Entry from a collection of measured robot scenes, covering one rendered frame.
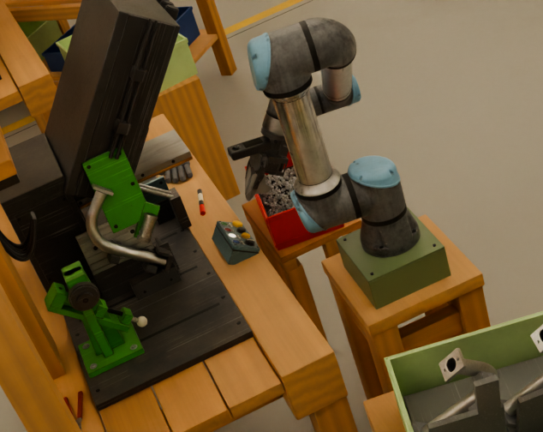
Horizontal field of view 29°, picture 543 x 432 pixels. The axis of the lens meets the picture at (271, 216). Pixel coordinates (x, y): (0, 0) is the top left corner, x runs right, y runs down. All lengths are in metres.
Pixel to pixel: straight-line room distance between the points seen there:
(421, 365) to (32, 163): 1.24
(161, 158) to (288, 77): 0.74
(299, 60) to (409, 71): 3.12
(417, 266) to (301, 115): 0.50
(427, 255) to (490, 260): 1.46
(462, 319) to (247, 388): 0.60
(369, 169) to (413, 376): 0.52
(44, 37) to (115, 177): 3.54
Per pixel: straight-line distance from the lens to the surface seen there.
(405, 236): 2.60
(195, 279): 2.83
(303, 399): 2.51
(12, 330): 2.18
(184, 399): 2.52
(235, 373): 2.53
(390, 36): 5.79
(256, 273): 2.77
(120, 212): 2.81
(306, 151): 2.42
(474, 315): 2.72
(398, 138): 4.86
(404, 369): 2.34
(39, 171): 2.90
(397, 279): 2.59
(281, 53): 2.29
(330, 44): 2.30
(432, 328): 2.70
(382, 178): 2.50
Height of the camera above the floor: 2.54
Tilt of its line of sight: 34 degrees down
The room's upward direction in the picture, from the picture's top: 19 degrees counter-clockwise
